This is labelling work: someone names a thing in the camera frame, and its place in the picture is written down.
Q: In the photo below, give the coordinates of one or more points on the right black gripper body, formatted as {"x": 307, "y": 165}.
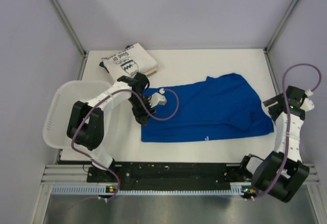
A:
{"x": 270, "y": 109}

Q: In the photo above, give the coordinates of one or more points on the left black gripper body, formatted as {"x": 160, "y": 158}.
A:
{"x": 138, "y": 109}

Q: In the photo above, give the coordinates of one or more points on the blue t-shirt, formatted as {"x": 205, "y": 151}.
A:
{"x": 220, "y": 108}

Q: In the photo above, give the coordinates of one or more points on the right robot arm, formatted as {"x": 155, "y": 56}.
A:
{"x": 282, "y": 171}

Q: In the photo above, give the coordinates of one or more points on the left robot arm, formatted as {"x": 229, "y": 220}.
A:
{"x": 89, "y": 121}

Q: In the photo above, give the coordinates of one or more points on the beige folded t-shirt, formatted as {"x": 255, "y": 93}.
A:
{"x": 150, "y": 72}

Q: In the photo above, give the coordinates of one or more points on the white folded printed t-shirt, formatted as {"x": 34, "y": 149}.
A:
{"x": 128, "y": 62}

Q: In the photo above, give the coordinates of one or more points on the white plastic basket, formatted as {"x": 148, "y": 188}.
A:
{"x": 56, "y": 123}

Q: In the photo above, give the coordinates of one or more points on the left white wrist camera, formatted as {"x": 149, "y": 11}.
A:
{"x": 157, "y": 98}

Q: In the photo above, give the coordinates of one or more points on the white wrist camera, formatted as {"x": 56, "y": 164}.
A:
{"x": 307, "y": 104}
{"x": 157, "y": 98}

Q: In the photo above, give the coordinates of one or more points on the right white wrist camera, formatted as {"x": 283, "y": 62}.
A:
{"x": 307, "y": 104}

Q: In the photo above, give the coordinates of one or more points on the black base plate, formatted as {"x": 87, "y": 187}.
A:
{"x": 164, "y": 176}

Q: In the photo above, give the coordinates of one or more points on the grey slotted cable duct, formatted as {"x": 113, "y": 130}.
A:
{"x": 109, "y": 190}

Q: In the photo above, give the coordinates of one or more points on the right aluminium frame post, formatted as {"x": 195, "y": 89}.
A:
{"x": 281, "y": 25}

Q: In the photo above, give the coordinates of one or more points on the aluminium frame post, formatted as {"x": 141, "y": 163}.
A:
{"x": 281, "y": 25}
{"x": 67, "y": 26}

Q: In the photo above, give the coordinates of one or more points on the aluminium front rail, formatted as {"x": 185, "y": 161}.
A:
{"x": 65, "y": 174}

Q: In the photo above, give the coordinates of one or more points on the left aluminium frame post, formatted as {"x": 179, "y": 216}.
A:
{"x": 67, "y": 26}

